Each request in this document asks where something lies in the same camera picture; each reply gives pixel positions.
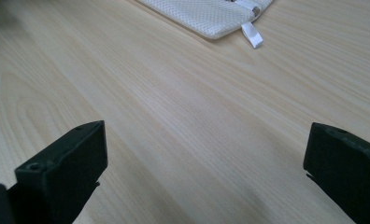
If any white mesh laundry bag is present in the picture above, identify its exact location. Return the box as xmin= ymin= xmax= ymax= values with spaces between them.
xmin=135 ymin=0 xmax=275 ymax=49

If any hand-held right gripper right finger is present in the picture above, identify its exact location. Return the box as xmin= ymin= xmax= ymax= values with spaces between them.
xmin=303 ymin=121 xmax=370 ymax=224

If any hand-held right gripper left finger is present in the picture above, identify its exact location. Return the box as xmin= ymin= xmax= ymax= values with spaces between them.
xmin=6 ymin=120 xmax=108 ymax=224

